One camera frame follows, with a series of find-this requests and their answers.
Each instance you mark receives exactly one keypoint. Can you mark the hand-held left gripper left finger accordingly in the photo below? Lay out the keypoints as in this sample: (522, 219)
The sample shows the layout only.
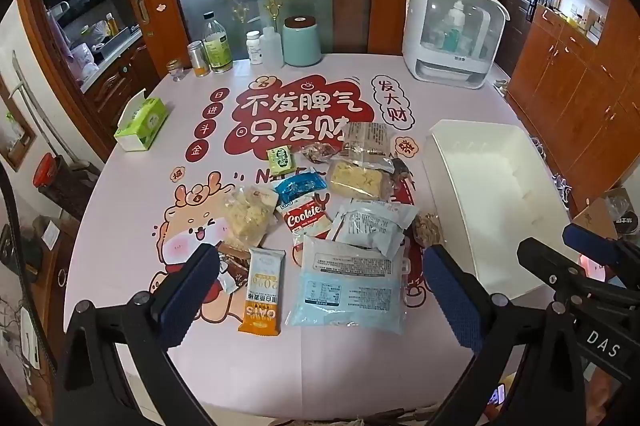
(192, 291)

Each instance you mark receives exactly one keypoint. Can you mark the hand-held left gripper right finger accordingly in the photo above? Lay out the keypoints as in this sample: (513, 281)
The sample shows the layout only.
(450, 301)

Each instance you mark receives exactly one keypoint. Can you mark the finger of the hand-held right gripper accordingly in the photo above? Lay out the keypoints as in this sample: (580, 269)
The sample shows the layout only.
(590, 240)
(550, 258)

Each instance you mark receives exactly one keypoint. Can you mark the brown chocolate snack packet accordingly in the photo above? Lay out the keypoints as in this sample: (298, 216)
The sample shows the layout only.
(235, 266)

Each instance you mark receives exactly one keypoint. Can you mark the orange white bar packet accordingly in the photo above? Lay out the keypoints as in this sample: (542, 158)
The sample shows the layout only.
(262, 291)

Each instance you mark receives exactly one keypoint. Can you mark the small clear nut packet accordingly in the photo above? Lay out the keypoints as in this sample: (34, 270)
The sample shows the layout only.
(427, 231)

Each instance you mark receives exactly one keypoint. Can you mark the white plastic bin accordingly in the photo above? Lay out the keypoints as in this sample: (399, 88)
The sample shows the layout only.
(500, 176)

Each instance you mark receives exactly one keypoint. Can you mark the large light blue packet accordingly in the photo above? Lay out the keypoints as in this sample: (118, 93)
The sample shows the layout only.
(345, 296)

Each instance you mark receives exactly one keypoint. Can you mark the white grey snack packet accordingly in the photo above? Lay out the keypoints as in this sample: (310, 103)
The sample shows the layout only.
(370, 223)

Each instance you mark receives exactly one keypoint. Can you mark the red cookie packet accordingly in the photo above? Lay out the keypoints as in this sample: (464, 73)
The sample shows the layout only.
(305, 217)

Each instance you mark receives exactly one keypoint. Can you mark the blue foil snack packet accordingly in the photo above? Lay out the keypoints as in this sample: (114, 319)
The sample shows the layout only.
(295, 192)

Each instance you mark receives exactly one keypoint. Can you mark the small dark snack packet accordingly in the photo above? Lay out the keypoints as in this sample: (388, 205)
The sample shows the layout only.
(400, 166)

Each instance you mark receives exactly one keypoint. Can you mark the yellow cracker packet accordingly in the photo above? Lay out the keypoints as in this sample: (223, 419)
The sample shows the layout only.
(357, 180)

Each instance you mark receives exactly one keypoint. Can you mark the small green snack packet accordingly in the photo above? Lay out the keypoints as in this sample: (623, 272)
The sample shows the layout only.
(280, 157)

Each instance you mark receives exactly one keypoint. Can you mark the clear packet with grey label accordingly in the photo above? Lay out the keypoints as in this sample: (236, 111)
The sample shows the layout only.
(367, 138)

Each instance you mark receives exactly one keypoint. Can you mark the clear packet of mixed nuts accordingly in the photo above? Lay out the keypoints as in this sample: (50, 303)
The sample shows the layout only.
(317, 152)

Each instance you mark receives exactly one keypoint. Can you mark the person's right forearm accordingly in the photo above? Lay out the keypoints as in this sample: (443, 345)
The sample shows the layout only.
(600, 401)

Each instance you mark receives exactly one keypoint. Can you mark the cardboard box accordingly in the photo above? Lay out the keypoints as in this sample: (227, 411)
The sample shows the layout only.
(597, 213)

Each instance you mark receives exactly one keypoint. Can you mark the pink printed tablecloth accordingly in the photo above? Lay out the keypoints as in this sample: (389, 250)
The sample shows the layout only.
(125, 216)

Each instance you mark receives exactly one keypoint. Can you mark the green tissue box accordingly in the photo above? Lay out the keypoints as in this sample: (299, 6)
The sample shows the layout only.
(145, 121)

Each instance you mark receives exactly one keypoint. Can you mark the red lidded container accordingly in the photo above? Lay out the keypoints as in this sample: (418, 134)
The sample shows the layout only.
(46, 171)

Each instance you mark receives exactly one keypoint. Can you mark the metal tin can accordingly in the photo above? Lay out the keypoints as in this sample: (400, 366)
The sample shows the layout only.
(198, 58)

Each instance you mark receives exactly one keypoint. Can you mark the wooden framed picture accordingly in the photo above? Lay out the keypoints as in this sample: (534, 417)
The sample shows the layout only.
(17, 126)

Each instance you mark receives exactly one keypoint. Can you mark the glass bottle with green label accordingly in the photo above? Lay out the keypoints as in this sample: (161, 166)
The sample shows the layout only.
(217, 48)

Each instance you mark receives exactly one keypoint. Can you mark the white pill bottle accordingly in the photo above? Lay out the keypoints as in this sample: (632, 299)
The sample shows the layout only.
(255, 48)

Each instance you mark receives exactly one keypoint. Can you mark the translucent plastic bottle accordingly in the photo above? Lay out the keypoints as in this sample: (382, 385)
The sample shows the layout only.
(273, 48)

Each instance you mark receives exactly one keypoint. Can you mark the teal canister with brown lid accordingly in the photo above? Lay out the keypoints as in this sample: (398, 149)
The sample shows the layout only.
(302, 43)

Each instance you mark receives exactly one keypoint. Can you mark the white countertop sterilizer appliance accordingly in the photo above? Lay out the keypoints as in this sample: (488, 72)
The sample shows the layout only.
(417, 21)

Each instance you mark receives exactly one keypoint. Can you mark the wooden wall cabinet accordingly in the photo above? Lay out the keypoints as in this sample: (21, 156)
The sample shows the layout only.
(575, 71)

